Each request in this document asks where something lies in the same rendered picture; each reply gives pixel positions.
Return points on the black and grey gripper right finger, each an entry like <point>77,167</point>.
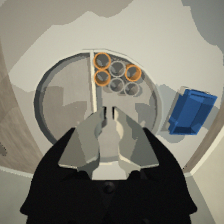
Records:
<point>140,150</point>

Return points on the blue crate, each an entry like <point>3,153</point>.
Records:
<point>195,109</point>

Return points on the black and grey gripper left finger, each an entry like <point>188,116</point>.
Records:
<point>78,149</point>

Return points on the grey metal bushing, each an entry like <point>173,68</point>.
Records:
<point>116,89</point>
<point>132,92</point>
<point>120,73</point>

